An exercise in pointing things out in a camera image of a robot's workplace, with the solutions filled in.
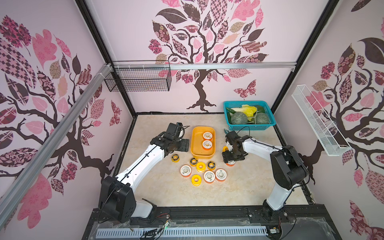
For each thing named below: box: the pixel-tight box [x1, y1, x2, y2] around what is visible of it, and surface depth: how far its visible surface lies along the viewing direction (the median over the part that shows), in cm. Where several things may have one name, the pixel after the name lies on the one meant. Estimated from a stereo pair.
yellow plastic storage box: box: [190, 125, 216, 160], surface depth 102 cm
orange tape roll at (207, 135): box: [202, 131, 213, 141], surface depth 106 cm
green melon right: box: [255, 112, 270, 124], surface depth 105 cm
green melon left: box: [230, 112, 248, 125], surface depth 104 cm
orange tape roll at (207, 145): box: [202, 140, 213, 151], surface depth 100 cm
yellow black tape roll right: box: [207, 161, 216, 171], surface depth 92 cm
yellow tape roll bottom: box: [191, 174, 202, 187], surface depth 86 cm
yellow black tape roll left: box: [171, 153, 180, 163], surface depth 96 cm
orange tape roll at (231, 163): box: [226, 160, 236, 167], surface depth 93 cm
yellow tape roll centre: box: [196, 161, 206, 173], surface depth 91 cm
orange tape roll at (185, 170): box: [180, 164, 192, 178], surface depth 89 cm
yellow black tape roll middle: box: [189, 157, 198, 167], surface depth 94 cm
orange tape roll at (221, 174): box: [215, 168, 228, 182], surface depth 87 cm
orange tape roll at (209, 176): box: [203, 170, 216, 184], surface depth 87 cm
